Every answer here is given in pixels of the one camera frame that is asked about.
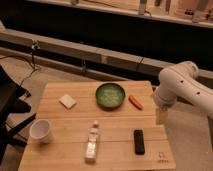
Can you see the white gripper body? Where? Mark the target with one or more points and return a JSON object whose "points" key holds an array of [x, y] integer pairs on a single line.
{"points": [[161, 115]]}

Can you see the green ceramic bowl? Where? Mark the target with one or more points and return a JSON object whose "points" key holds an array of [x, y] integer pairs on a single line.
{"points": [[110, 95]]}

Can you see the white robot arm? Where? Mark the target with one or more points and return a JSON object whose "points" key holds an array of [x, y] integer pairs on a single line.
{"points": [[179, 80]]}

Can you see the black remote control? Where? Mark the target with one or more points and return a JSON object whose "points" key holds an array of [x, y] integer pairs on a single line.
{"points": [[139, 142]]}

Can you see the orange carrot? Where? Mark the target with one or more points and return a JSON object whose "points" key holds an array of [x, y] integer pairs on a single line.
{"points": [[134, 102]]}

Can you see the wooden table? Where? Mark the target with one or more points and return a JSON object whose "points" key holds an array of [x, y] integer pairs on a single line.
{"points": [[116, 150]]}

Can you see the clear plastic bottle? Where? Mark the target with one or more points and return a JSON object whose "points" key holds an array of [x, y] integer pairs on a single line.
{"points": [[92, 143]]}

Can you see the white sponge block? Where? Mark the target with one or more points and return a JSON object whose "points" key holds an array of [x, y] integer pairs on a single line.
{"points": [[67, 101]]}

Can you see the white paper cup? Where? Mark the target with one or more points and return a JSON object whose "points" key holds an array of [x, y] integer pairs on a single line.
{"points": [[41, 131]]}

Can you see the black chair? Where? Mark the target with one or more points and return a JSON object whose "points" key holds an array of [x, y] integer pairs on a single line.
{"points": [[10, 102]]}

